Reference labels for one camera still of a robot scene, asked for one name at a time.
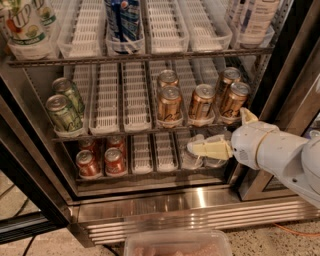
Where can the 7up bottle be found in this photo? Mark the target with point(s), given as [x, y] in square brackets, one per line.
[28, 39]
[47, 14]

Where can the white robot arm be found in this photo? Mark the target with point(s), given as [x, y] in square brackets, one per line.
[302, 175]

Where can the middle wire shelf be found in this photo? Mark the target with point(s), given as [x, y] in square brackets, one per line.
[215, 126]

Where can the clear water bottle left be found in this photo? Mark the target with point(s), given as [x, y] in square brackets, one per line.
[189, 160]

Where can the stainless fridge base grille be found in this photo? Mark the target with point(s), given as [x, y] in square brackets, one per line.
[112, 220]

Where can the clear water bottle right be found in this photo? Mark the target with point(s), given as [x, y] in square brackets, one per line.
[217, 163]

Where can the wire shelf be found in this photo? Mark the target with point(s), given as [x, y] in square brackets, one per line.
[215, 126]
[136, 58]

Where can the orange can rear left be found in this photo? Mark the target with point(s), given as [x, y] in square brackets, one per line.
[167, 77]

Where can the red can rear right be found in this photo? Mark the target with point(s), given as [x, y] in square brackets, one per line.
[117, 142]

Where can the clear plastic container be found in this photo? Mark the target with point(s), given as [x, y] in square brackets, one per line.
[178, 243]

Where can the orange can front left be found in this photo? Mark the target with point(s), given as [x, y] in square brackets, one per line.
[169, 102]

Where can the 7up bottle rear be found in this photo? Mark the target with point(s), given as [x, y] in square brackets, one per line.
[47, 14]

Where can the orange can rear right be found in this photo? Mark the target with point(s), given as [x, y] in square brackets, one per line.
[225, 79]

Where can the top wire shelf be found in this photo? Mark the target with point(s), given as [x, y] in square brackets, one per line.
[136, 58]

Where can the white label bottle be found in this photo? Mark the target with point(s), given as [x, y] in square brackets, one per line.
[250, 20]

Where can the red can front right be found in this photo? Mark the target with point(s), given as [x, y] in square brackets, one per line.
[114, 162]

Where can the blue pepsi bottle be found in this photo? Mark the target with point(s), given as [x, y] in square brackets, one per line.
[124, 34]

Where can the orange can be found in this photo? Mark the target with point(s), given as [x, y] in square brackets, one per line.
[225, 79]
[234, 99]
[167, 77]
[169, 102]

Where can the clear water bottle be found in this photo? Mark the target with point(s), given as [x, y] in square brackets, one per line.
[189, 160]
[217, 163]

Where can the green can rear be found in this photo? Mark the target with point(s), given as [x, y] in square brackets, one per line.
[69, 89]

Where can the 7up bottle front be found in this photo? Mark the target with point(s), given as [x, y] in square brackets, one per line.
[28, 39]

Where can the red can front left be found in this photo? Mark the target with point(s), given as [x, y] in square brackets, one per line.
[87, 164]

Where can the orange can front right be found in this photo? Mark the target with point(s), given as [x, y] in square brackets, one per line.
[234, 99]

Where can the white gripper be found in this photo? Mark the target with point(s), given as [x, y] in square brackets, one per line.
[248, 144]

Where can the green can front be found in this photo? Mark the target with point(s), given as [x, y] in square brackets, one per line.
[63, 114]

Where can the green can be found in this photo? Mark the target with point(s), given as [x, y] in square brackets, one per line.
[69, 89]
[63, 114]

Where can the red can rear left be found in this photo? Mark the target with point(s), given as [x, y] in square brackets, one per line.
[89, 144]

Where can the red can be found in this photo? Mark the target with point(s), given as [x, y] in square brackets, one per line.
[87, 164]
[89, 144]
[117, 142]
[114, 162]

